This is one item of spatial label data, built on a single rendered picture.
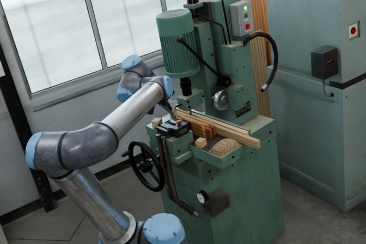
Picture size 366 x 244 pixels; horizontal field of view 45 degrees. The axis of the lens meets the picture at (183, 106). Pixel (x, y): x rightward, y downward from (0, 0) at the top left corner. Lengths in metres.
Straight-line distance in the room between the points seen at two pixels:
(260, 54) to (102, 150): 2.69
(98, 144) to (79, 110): 2.20
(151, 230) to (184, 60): 0.86
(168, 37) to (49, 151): 1.00
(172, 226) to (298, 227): 1.42
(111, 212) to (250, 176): 1.08
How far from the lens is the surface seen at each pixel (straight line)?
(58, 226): 3.51
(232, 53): 2.24
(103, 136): 1.35
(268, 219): 2.81
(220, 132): 2.23
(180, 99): 2.32
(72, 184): 1.48
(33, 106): 3.42
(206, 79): 2.31
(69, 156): 1.33
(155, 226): 1.76
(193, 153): 2.21
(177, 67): 2.20
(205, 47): 2.27
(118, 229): 1.73
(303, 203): 3.22
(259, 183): 2.62
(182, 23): 2.13
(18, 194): 3.65
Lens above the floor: 1.98
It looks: 24 degrees down
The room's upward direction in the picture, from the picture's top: 11 degrees counter-clockwise
